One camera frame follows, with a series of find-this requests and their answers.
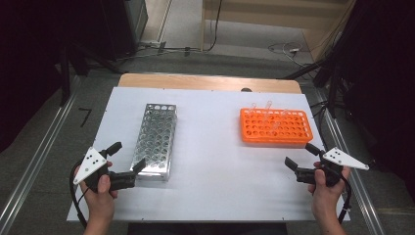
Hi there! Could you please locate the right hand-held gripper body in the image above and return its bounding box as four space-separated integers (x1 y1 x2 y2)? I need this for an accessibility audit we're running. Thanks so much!
295 147 370 188

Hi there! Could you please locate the person's right hand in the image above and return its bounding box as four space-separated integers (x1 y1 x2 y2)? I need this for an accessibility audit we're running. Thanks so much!
307 166 351 210

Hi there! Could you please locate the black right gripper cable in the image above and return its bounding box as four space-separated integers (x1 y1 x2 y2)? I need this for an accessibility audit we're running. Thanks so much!
337 175 353 225

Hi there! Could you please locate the person's left hand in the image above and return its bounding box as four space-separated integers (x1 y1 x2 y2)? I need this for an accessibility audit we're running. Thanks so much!
79 173 119 213

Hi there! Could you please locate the black floor cable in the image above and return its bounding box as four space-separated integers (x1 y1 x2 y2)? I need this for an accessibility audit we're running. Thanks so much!
309 100 331 146

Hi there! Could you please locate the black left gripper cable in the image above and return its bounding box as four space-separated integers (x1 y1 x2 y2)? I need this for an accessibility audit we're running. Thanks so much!
69 160 89 229

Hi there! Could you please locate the white table sheet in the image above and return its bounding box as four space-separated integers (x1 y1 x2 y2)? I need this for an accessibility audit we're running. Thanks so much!
67 86 350 223

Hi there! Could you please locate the dark curtain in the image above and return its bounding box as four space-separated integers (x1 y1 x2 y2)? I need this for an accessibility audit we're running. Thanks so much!
339 0 415 200
0 0 126 155

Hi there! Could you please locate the grey power strip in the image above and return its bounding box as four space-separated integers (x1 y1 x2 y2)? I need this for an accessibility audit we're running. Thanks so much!
138 39 168 53

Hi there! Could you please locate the light wooden cabinet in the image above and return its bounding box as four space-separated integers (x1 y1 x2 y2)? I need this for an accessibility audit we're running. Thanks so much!
201 0 358 62

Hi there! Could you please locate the metal test tube rack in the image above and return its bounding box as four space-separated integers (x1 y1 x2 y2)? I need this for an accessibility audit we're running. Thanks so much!
130 103 178 182

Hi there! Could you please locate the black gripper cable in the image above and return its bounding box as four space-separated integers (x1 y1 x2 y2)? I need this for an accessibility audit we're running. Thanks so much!
337 175 353 225
69 160 89 229

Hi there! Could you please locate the black stand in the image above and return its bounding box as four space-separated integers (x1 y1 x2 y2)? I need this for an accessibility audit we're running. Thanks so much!
277 48 346 118
58 42 126 107

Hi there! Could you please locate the black hanging cable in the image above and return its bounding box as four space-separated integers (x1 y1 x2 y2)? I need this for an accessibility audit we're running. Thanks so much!
204 0 224 53

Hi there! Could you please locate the metal floor rail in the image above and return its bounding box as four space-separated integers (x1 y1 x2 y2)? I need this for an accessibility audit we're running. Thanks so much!
0 75 82 235
314 89 388 235

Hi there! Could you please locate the grey floor cable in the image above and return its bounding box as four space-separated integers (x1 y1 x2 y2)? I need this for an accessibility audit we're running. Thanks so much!
120 45 204 63

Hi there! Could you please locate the orange plastic test tube rack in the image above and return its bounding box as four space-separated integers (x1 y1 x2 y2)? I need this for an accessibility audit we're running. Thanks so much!
239 107 314 146

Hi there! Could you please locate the wooden table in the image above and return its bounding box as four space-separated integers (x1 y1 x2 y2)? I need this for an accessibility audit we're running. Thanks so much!
117 72 302 95

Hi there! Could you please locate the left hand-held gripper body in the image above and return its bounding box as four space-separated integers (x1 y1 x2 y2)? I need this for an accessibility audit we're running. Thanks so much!
73 147 136 193

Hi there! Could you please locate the grey cabinet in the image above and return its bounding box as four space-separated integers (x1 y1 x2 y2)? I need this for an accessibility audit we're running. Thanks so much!
122 0 150 58

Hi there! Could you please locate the white floor cable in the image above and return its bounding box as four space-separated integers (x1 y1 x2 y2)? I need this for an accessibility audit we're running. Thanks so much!
267 41 306 68

